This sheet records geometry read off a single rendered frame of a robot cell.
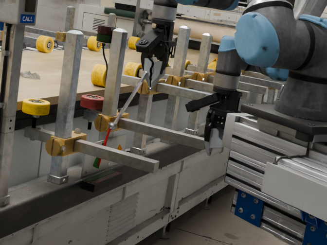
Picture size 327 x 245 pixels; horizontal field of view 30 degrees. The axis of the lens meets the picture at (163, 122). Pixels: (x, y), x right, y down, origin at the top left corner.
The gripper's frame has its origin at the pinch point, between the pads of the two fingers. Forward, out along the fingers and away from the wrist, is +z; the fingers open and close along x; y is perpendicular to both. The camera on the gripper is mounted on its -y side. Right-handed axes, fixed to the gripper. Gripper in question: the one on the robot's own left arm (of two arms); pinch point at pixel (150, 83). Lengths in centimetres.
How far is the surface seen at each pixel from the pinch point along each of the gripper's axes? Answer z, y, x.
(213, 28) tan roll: -9, 251, 76
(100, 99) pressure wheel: 8.4, -2.0, 16.0
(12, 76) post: -4, -57, 9
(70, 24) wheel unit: -3, 129, 118
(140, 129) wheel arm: 14.7, -2.2, 0.0
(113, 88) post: 2.9, -6.4, 9.4
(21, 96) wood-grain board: 8.9, -22.0, 32.2
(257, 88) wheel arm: 4, 73, -14
